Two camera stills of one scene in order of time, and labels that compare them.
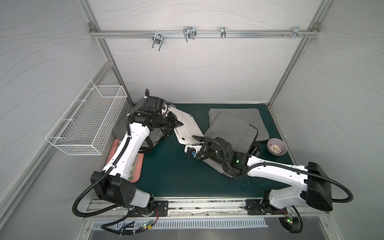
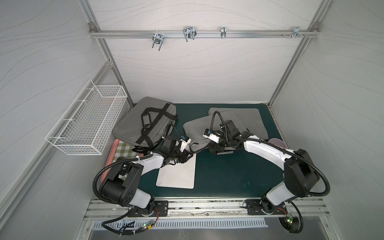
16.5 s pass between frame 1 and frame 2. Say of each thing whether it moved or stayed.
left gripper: moved
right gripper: moved
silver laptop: moved
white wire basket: stayed
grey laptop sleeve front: moved
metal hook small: stayed
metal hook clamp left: stayed
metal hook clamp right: stayed
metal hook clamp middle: stayed
